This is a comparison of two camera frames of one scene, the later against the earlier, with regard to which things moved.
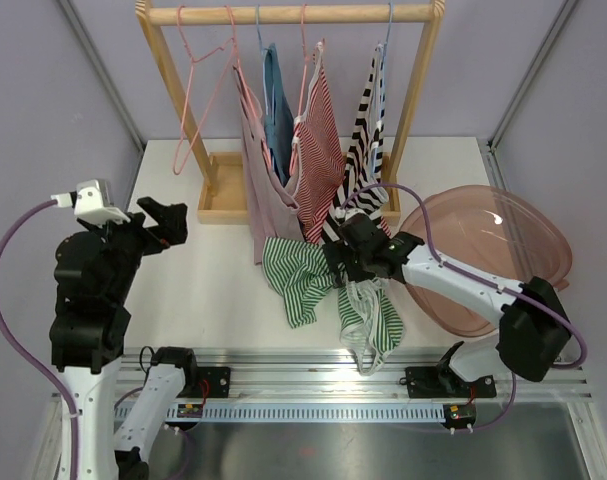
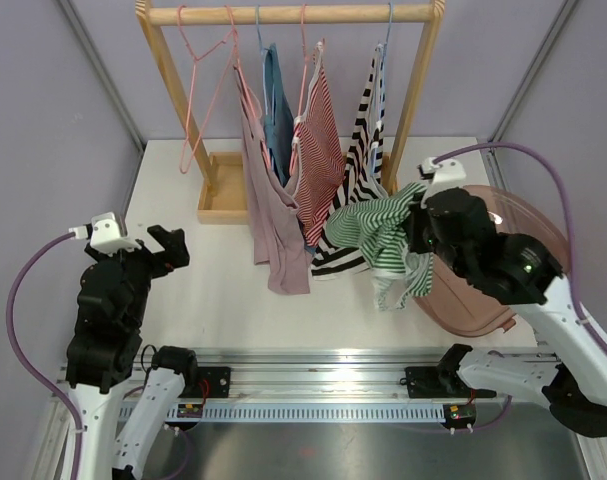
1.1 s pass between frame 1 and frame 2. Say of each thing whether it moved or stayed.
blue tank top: stayed
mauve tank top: stayed
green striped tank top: moved
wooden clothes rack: stayed
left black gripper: moved
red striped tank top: stayed
